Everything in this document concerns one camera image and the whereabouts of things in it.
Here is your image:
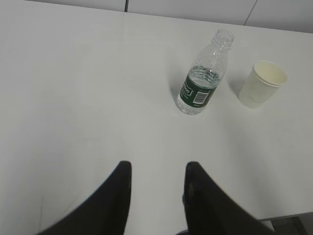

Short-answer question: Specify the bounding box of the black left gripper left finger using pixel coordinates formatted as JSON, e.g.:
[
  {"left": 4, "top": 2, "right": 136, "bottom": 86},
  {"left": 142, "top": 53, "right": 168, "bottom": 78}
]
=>
[{"left": 40, "top": 161, "right": 132, "bottom": 235}]

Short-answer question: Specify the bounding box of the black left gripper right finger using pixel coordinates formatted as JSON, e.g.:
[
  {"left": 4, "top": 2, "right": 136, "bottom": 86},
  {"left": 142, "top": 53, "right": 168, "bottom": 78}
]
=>
[{"left": 183, "top": 162, "right": 275, "bottom": 235}]

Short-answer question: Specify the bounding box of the white paper cup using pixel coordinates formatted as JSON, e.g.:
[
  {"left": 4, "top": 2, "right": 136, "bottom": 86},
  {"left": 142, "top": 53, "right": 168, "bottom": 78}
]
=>
[{"left": 239, "top": 61, "right": 288, "bottom": 109}]

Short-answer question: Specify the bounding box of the clear green-label water bottle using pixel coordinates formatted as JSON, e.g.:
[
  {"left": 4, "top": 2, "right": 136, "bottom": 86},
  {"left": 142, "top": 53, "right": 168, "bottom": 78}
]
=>
[{"left": 177, "top": 29, "right": 234, "bottom": 115}]

